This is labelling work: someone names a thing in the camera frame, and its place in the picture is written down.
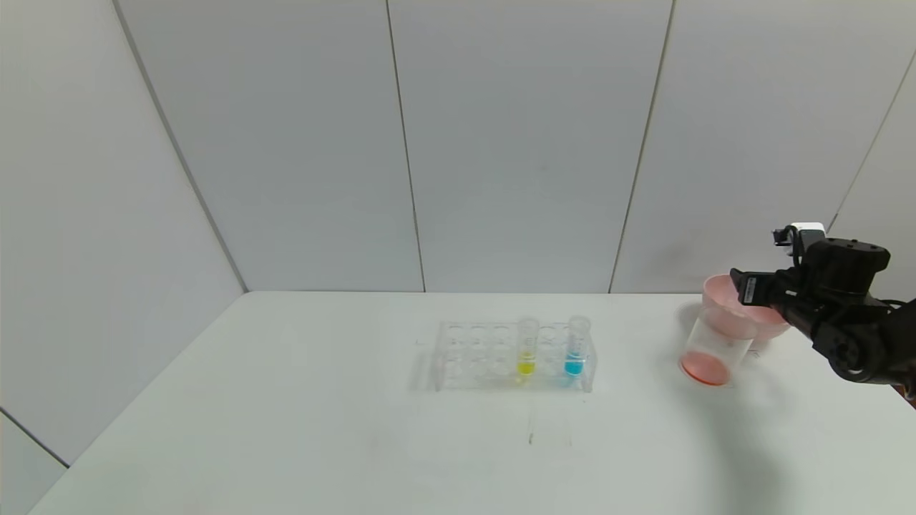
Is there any test tube with yellow pigment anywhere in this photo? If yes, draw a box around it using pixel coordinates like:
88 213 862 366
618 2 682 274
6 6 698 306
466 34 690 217
516 318 540 378

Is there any clear plastic test tube rack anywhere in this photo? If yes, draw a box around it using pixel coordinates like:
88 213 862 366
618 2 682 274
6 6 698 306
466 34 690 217
432 320 597 394

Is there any test tube with blue pigment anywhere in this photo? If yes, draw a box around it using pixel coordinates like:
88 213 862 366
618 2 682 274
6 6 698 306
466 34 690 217
562 317 591 378

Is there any clear plastic beaker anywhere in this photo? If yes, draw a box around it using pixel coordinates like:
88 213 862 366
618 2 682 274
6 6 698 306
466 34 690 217
678 310 756 388

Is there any pink plastic bowl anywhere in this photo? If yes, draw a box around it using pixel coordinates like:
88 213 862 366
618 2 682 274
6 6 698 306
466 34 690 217
701 275 794 342

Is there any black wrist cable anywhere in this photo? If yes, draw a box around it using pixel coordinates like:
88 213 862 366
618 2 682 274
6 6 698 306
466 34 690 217
772 226 805 267

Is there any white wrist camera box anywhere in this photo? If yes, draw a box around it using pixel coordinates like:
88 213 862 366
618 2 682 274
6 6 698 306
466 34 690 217
772 222 827 248

